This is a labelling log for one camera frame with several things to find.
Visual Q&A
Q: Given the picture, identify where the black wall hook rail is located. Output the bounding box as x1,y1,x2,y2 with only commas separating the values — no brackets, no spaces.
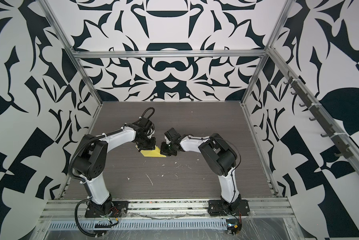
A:
284,76,354,159

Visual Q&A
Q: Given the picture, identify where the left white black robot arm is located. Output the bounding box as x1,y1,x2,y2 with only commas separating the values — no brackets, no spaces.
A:
68,117,156,215

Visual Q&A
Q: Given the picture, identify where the aluminium front rail frame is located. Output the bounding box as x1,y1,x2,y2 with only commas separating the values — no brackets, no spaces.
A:
39,198,295,220

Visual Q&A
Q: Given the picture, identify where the white slotted cable duct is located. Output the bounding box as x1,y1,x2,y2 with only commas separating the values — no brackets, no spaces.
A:
48,219,227,231

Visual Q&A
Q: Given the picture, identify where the left black corrugated cable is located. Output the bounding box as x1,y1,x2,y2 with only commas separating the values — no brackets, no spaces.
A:
74,198,120,238

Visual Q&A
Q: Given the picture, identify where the small green-lit electronics box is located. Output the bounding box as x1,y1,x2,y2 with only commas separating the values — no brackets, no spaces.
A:
226,219,242,235

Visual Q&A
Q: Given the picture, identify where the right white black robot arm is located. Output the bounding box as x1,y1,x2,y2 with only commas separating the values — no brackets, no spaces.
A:
160,128,241,210

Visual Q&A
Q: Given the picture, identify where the yellow square paper sheet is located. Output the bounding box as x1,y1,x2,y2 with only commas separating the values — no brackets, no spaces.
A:
135,146,166,158

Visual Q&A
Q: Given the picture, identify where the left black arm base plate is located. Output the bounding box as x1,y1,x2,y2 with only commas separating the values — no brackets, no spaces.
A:
84,201,129,218

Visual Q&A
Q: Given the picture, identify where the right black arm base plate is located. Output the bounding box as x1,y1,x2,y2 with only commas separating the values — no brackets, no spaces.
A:
208,199,250,217

